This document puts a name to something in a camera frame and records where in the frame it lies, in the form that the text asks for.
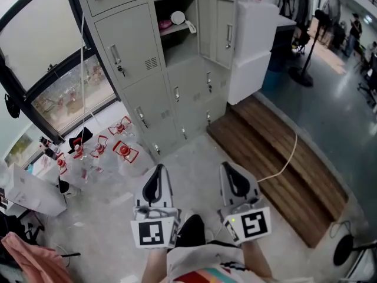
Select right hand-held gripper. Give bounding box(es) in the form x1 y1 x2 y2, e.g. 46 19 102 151
217 161 272 245

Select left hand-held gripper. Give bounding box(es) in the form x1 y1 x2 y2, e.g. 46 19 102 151
131 163 182 249

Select grey metal locker cabinet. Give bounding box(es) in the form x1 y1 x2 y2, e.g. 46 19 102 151
72 0 239 163

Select grey metal cabinet door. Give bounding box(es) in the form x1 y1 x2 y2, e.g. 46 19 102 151
195 0 237 70

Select person's right forearm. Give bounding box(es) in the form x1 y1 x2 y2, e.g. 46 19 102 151
242 240 273 280

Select person's left forearm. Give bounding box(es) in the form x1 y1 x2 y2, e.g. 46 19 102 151
142 247 169 283

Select wooden slatted platform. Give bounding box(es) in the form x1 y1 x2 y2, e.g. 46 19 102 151
207 95 349 249

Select person's black trousers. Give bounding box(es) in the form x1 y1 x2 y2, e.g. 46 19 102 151
176 213 207 249

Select person's white printed shirt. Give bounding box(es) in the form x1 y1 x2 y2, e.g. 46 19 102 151
166 239 267 283

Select black and white device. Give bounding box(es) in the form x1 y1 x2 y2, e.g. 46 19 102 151
57 175 82 199

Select black cloth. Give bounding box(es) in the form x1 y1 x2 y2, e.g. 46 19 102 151
67 126 94 155

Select small white foam box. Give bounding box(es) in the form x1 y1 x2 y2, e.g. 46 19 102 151
227 51 272 106

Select black round stand base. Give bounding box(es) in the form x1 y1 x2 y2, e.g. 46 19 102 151
332 233 377 267

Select white carton box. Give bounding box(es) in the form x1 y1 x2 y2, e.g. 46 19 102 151
3 163 68 217

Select pink garment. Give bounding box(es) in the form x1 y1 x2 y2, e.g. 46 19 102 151
1 231 74 283

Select black tripod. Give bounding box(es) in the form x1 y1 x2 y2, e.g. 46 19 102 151
0 208 47 246

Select black standing fan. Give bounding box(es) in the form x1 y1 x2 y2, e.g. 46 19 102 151
287 9 332 88

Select black office chair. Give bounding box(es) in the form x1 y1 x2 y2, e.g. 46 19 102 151
357 51 377 107

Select grey table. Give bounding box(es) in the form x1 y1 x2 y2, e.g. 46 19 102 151
273 14 297 52

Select white round container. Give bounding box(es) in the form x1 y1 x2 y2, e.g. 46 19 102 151
170 10 186 26

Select clothes rack with garments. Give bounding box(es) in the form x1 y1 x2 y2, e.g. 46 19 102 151
278 0 313 29

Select large industrial fan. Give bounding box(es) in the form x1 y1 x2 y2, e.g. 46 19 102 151
322 0 342 26

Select clear jug with red handle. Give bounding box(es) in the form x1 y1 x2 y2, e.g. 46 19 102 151
55 153 69 176
89 134 109 159
72 137 86 161
113 140 140 164
107 116 133 137

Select beige cable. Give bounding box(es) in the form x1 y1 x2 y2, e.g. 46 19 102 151
257 130 299 184

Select black window frame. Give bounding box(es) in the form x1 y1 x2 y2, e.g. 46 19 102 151
0 0 122 146

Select white blind cord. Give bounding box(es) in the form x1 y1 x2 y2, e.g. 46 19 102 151
80 15 102 143

